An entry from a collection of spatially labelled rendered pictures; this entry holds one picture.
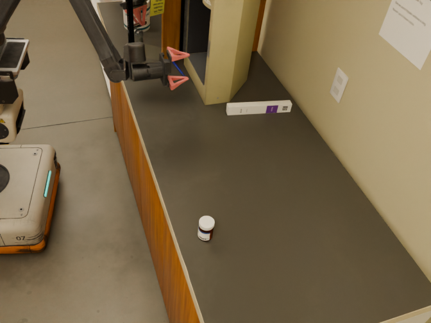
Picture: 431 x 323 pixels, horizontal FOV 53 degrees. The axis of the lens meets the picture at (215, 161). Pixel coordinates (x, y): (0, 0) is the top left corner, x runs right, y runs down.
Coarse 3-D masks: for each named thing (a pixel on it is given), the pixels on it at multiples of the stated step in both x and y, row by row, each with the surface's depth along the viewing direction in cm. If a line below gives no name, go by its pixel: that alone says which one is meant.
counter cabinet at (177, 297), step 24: (120, 96) 234; (120, 120) 255; (120, 144) 280; (144, 168) 192; (144, 192) 206; (144, 216) 222; (168, 240) 164; (168, 264) 174; (168, 288) 186; (168, 312) 199; (192, 312) 143
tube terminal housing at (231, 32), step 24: (216, 0) 150; (240, 0) 153; (216, 24) 157; (240, 24) 160; (216, 48) 164; (240, 48) 171; (192, 72) 191; (216, 72) 172; (240, 72) 184; (216, 96) 181
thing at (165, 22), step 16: (144, 0) 162; (160, 0) 169; (176, 0) 176; (144, 16) 166; (160, 16) 173; (176, 16) 181; (128, 32) 165; (144, 32) 171; (160, 32) 178; (176, 32) 186; (160, 48) 183; (176, 48) 192
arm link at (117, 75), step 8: (128, 48) 144; (136, 48) 143; (144, 48) 146; (128, 56) 146; (136, 56) 144; (144, 56) 146; (112, 72) 146; (120, 72) 146; (128, 72) 150; (120, 80) 147
